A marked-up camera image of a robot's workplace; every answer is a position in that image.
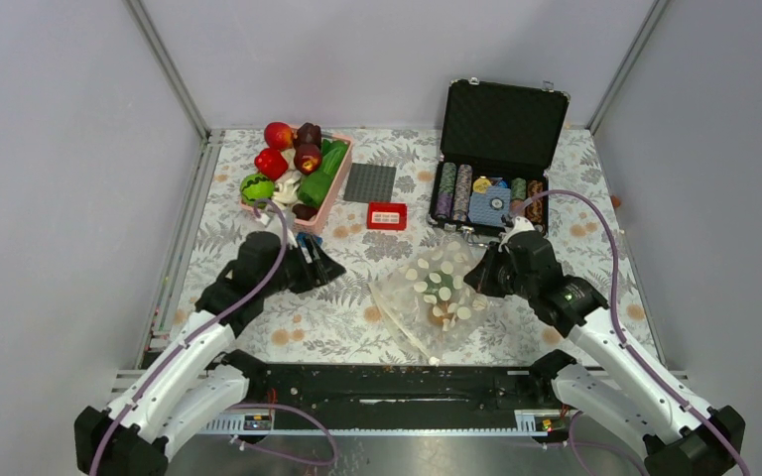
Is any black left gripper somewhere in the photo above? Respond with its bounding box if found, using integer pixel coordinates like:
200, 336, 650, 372
260, 234, 344, 298

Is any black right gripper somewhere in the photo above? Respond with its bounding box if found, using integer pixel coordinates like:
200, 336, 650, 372
463, 242, 537, 301

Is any clear zip top bag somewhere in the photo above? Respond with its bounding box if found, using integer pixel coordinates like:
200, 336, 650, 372
368, 236, 490, 365

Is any green watermelon toy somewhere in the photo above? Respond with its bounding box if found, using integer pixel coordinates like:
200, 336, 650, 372
239, 173, 275, 206

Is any dark red apple toy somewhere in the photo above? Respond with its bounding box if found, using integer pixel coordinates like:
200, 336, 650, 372
293, 144, 322, 176

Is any red bell pepper toy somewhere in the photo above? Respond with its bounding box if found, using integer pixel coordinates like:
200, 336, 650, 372
254, 148, 289, 181

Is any dark purple plum toy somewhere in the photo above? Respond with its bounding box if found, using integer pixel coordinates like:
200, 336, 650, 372
293, 122, 322, 149

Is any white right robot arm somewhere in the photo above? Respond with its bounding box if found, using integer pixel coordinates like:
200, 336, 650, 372
464, 229, 745, 475

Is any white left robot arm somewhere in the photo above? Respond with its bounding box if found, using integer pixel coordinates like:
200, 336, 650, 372
74, 231, 345, 475

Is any pink plastic basket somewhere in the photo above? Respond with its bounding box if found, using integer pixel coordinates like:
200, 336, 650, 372
239, 122, 353, 235

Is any dark eggplant toy in basket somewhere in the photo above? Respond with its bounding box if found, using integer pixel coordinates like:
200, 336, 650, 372
292, 203, 318, 221

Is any blue playing card deck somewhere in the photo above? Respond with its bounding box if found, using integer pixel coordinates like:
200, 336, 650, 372
468, 186, 511, 227

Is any white mushroom toy cluster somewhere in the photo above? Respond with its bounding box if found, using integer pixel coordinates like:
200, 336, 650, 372
272, 148, 303, 209

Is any red lego brick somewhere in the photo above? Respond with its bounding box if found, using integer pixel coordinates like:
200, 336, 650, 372
366, 202, 408, 231

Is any dark grey lego baseplate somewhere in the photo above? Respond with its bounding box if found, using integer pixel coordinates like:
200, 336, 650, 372
343, 164, 397, 203

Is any green bok choy toy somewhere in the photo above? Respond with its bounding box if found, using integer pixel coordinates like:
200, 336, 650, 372
318, 139, 349, 177

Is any black poker chip case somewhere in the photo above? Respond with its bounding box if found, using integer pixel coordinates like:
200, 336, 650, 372
428, 77, 571, 237

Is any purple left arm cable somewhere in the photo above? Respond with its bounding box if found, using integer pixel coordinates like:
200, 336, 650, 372
88, 198, 291, 476

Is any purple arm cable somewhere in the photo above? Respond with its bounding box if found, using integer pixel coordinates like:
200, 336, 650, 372
509, 189, 750, 476
88, 198, 291, 476

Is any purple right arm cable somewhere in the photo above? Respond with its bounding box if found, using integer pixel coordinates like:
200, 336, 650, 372
509, 189, 750, 476

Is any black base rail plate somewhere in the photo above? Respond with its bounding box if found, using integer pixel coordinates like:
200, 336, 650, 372
243, 363, 563, 431

